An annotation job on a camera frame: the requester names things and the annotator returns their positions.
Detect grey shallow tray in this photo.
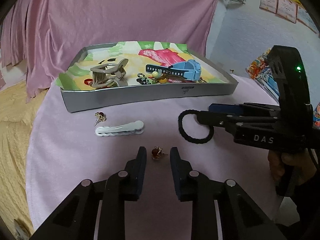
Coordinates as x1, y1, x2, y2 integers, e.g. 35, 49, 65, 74
61, 43, 238, 113

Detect white scalloped hair clip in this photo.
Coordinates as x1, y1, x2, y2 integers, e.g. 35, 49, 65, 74
95, 120, 144, 137

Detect pink table cloth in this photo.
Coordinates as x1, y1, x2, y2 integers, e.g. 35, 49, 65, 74
26, 77, 282, 239

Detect tied pink window curtain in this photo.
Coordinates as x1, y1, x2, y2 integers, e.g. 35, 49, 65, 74
1, 0, 30, 89

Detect beige claw hair clip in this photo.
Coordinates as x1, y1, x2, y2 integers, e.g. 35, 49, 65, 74
91, 59, 129, 89

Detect gold red stud earring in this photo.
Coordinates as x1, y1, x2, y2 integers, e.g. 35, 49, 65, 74
94, 112, 106, 126

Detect colourful cartoon towel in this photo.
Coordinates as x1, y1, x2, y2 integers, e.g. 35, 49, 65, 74
55, 41, 225, 91

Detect stack of books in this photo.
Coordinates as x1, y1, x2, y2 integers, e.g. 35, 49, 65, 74
246, 45, 319, 129

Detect light blue kids smartwatch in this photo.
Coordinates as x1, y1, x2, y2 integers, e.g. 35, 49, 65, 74
145, 60, 202, 81

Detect brown hair tie with flower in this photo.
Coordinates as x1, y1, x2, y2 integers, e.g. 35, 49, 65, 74
149, 70, 190, 84

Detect black green patterned hair clip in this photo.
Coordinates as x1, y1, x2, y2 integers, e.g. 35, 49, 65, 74
136, 73, 156, 85

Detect right hand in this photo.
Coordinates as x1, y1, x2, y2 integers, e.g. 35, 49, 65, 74
267, 150, 317, 185

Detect yellow bed cover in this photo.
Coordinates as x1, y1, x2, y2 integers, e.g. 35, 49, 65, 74
0, 81, 47, 234

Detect large pink curtain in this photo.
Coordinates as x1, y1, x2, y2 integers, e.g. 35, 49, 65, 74
26, 0, 218, 98

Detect black elastic hair tie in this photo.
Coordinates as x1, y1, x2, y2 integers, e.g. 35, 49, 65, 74
177, 109, 215, 145

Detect wall certificates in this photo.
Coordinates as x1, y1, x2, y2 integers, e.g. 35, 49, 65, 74
259, 0, 319, 34

